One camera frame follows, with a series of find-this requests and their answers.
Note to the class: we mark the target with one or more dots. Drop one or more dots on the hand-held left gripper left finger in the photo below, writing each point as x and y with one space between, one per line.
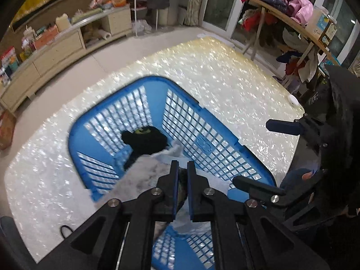
175 182

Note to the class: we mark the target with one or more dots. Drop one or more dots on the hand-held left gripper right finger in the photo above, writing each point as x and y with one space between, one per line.
191 194

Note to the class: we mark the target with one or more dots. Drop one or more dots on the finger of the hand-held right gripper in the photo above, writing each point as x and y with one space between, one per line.
254 187
284 126

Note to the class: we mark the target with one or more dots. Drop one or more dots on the white quilted cloth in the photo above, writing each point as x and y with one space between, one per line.
202 182

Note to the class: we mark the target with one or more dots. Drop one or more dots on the grey fuzzy cloth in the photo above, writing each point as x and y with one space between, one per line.
146 174

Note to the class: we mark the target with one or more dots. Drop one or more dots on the blue plastic basket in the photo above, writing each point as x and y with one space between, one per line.
174 135

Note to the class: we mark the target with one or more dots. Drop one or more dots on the black sock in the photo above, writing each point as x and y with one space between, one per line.
147 142

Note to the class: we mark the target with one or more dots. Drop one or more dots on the small white round object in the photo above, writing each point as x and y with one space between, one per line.
294 100

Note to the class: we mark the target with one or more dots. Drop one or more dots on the person's blue trousers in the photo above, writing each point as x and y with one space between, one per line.
298 178

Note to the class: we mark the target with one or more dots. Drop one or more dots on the pile of clothes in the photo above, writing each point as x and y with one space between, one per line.
292 56

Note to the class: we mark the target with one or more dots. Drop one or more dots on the bottle with green label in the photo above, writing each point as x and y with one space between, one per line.
329 33

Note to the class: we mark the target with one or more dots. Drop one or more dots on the white bottle with blue label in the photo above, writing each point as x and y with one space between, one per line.
316 24

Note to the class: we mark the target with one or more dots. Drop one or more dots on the wooden board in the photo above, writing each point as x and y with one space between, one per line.
284 17

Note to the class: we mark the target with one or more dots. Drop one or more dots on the glass sliding door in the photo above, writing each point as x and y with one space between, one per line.
225 2

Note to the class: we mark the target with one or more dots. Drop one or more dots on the patterned curtain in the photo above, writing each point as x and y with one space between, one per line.
194 2

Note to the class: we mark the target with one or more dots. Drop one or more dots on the white plastic bag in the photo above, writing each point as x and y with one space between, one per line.
142 26

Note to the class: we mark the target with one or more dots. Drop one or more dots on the white paper roll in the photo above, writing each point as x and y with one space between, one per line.
104 35

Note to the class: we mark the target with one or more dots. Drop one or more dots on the cream television cabinet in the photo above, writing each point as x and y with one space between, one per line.
67 50

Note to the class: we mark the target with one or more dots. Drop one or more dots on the brown cardboard box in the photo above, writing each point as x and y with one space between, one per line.
6 129

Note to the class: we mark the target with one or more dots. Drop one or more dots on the white metal rack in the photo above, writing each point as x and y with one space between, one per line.
137 2

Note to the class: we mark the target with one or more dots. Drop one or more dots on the green folded cloth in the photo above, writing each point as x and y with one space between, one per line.
85 15

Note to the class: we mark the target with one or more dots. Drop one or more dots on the pink tissue box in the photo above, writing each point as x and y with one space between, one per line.
46 36

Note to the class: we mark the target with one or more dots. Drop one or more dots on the white plastic jug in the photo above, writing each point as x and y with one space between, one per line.
62 22

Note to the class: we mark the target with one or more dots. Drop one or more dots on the snack bag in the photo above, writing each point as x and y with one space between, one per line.
99 1

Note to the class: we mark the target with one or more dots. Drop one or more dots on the red and white packet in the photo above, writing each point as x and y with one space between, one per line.
8 64

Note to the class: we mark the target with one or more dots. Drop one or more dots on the cup with straw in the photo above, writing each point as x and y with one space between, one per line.
28 38

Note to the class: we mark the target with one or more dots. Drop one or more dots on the wall television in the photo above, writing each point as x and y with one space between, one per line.
53 7

